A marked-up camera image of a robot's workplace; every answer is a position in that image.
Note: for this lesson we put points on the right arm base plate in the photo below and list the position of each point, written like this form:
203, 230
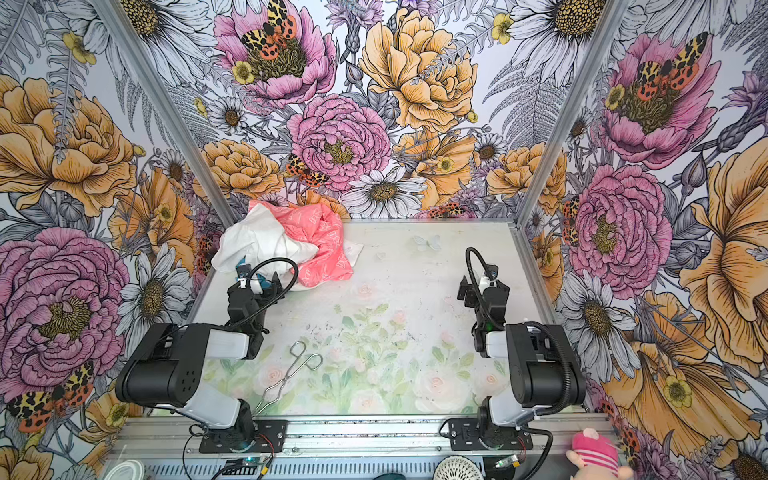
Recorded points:
467, 434

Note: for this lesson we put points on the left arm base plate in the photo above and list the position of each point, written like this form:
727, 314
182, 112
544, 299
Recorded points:
261, 436

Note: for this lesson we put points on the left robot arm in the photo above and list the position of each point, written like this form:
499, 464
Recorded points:
165, 371

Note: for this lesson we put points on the left aluminium corner post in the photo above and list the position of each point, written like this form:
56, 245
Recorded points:
139, 60

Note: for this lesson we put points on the teal blue cloth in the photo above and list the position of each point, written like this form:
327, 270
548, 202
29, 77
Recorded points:
245, 272

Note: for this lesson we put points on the pink plush toy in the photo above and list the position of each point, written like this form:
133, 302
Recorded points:
596, 458

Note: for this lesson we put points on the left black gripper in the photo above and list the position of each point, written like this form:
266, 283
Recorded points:
264, 288

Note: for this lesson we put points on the aluminium front rail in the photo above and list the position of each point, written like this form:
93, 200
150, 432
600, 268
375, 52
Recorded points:
168, 438

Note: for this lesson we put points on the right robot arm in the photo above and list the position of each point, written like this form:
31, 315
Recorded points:
544, 374

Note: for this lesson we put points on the metal tongs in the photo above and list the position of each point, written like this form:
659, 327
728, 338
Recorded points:
301, 361

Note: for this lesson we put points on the white mesh round object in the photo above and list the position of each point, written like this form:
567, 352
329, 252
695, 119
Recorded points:
457, 468

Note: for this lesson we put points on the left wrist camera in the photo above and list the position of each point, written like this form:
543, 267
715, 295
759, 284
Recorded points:
255, 287

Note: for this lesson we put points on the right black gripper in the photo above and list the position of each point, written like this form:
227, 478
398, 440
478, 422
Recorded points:
475, 294

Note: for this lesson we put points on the pink patterned cloth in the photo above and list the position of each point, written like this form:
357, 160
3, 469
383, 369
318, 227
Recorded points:
317, 225

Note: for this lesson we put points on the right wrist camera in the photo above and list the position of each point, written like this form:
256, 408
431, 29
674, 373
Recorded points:
488, 277

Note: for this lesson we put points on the white cloth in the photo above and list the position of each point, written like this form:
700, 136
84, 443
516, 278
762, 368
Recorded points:
259, 237

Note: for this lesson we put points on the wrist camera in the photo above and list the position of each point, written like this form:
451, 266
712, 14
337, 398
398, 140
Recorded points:
255, 287
488, 277

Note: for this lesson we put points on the green circuit board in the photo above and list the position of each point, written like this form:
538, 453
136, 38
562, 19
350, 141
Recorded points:
248, 467

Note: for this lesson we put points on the right aluminium corner post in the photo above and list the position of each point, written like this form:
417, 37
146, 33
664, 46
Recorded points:
604, 34

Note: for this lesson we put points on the aluminium corner post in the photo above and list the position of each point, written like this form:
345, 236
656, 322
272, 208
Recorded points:
604, 34
139, 60

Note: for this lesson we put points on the white tape roll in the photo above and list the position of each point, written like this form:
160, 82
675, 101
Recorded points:
127, 470

